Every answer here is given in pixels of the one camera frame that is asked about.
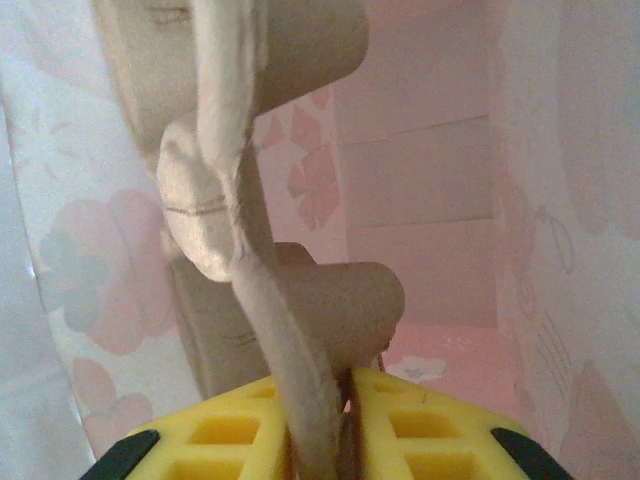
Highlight brown pulp cup carrier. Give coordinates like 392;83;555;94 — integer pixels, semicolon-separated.
92;0;406;480

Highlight red white paper gift bag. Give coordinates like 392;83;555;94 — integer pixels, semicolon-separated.
0;0;640;480

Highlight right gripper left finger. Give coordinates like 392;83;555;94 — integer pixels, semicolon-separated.
79;374;292;480

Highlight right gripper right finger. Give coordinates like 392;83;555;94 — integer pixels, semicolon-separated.
349;367;574;480

